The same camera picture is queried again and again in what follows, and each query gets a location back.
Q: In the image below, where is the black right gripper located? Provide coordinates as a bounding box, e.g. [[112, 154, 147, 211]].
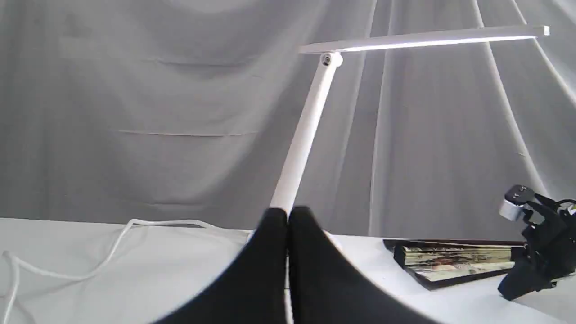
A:
[[498, 194, 576, 300]]

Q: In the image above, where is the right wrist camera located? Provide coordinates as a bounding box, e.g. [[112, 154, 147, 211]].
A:
[[499, 184, 536, 222]]

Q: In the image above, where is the grey backdrop curtain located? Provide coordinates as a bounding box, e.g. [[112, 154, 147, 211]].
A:
[[0, 0, 575, 240]]

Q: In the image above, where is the white desk lamp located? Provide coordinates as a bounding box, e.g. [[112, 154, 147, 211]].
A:
[[270, 24, 550, 212]]

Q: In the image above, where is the painted paper folding fan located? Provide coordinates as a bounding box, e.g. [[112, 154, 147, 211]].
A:
[[382, 238, 525, 290]]

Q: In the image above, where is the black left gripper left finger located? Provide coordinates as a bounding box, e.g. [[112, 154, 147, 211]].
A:
[[157, 208, 288, 324]]

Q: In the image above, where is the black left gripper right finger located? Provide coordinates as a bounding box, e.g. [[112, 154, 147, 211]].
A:
[[288, 206, 435, 324]]

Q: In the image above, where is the white lamp power cable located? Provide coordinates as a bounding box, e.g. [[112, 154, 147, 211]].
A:
[[0, 219, 252, 324]]

